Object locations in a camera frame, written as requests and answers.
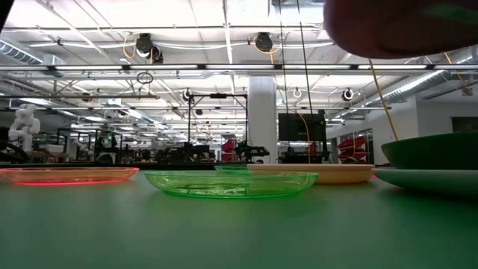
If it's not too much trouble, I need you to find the small clear green plate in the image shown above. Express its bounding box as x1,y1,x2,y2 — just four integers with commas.
214,165,250,173

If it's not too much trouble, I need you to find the clear red plastic plate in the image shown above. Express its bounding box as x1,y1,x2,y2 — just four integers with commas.
0,167,140,187

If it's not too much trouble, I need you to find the pink plastic plate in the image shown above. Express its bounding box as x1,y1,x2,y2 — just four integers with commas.
323,0,478,60

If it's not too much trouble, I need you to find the dark green plastic plate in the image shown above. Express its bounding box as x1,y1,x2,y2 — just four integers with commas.
380,130,478,171

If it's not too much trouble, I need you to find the white building column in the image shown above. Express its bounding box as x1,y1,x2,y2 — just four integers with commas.
248,76,278,165

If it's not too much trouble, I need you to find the large clear green plate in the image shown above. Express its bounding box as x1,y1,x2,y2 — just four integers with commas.
143,170,320,200

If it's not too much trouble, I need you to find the black hanging monitor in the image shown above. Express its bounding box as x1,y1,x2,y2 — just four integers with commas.
278,113,327,142

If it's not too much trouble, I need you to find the red storage bins rack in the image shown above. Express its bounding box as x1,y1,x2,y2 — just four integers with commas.
337,136,370,164

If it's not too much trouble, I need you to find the large white plastic plate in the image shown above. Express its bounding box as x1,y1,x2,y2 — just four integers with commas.
371,167,478,198

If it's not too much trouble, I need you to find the white robot figure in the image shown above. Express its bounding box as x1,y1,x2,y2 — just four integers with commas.
7,103,41,152

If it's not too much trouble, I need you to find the black tall frame rig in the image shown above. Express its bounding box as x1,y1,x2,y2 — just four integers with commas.
187,93,249,154

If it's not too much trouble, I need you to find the black ceiling cable reel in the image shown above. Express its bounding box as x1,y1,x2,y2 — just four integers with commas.
255,32,274,54
135,32,164,64

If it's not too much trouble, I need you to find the thin black hanging cable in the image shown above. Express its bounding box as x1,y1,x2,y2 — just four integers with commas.
297,0,314,114

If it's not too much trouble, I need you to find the yellow hanging cable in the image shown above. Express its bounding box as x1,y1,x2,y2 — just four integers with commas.
367,58,400,142

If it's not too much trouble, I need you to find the silver ventilation duct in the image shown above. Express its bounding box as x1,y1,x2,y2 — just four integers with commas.
364,46,478,109

